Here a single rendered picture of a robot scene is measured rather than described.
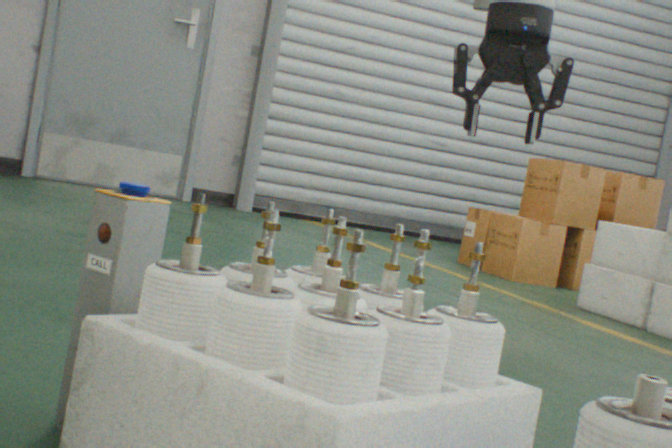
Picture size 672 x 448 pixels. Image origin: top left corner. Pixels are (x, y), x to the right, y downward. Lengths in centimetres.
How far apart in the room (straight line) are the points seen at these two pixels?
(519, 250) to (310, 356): 372
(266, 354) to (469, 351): 25
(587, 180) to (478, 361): 368
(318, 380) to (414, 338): 14
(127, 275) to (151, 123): 478
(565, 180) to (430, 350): 370
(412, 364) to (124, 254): 42
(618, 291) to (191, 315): 293
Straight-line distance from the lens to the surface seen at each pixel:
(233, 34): 615
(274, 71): 610
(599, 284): 398
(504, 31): 114
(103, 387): 113
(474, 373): 114
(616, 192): 495
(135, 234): 125
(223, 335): 102
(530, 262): 467
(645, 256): 383
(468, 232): 508
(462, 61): 115
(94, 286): 128
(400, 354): 103
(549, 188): 477
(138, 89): 600
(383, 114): 641
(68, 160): 596
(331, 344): 93
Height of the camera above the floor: 40
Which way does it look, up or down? 3 degrees down
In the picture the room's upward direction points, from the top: 10 degrees clockwise
